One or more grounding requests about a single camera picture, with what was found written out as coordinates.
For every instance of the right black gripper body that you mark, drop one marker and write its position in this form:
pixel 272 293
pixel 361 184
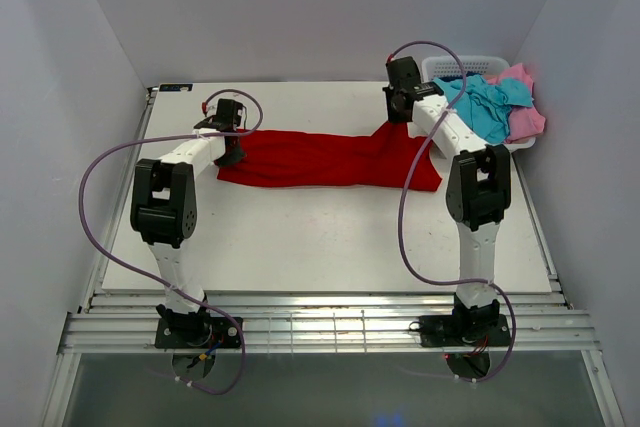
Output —
pixel 395 114

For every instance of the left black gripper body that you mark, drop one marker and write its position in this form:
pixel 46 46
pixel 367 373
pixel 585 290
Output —
pixel 233 153

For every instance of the red t shirt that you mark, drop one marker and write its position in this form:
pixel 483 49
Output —
pixel 282 159

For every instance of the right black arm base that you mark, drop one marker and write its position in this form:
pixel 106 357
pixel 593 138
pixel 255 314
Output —
pixel 445 331

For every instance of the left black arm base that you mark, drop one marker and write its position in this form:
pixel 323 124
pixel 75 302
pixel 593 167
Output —
pixel 198 331

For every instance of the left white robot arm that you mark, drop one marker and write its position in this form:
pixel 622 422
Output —
pixel 164 213

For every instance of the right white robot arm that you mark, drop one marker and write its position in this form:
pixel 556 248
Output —
pixel 477 195

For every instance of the white plastic basket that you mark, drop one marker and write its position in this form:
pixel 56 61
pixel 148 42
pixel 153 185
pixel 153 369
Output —
pixel 446 68

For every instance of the blue white label sticker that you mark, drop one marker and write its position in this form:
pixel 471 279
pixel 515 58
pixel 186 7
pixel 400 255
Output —
pixel 175 87

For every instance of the turquoise t shirt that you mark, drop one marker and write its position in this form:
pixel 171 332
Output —
pixel 485 108

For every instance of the pink t shirt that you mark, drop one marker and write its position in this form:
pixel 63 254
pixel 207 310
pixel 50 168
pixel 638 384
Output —
pixel 525 123

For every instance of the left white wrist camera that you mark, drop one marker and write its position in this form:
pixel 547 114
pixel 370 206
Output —
pixel 210 107

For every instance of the aluminium frame rails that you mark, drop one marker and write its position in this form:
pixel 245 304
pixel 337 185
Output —
pixel 317 270

